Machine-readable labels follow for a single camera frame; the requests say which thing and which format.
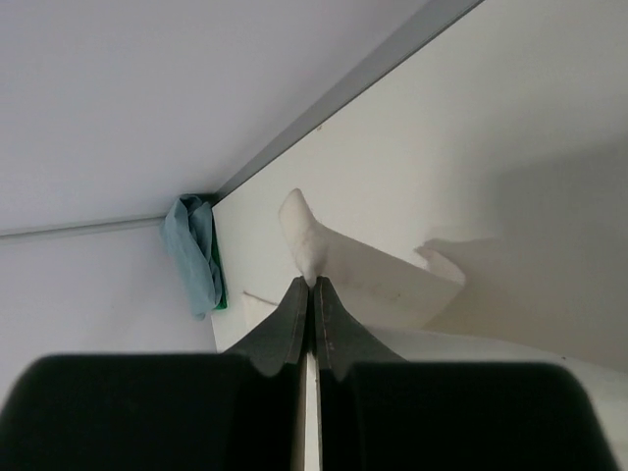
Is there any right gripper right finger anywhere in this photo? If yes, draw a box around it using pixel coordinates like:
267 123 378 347
311 277 617 470

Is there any folded blue t-shirt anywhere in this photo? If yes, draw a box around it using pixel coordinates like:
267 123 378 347
161 193 217 320

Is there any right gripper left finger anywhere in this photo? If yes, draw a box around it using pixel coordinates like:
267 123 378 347
1 278 308 470

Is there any white t-shirt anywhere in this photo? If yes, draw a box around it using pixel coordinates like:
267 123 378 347
279 189 627 470

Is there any folded green t-shirt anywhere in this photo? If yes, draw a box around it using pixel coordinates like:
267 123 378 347
211 216 229 311

